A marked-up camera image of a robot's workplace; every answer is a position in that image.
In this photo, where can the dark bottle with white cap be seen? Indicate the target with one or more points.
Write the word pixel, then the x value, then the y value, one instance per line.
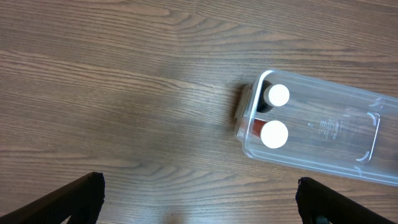
pixel 272 95

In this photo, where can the clear plastic container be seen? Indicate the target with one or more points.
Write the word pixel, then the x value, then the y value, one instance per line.
pixel 334 129

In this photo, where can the orange tube with white cap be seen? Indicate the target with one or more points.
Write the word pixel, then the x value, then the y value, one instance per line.
pixel 273 134

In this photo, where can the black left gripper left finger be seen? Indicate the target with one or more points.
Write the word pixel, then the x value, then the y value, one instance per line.
pixel 77 202

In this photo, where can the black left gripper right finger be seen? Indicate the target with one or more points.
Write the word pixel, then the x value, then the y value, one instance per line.
pixel 318 203

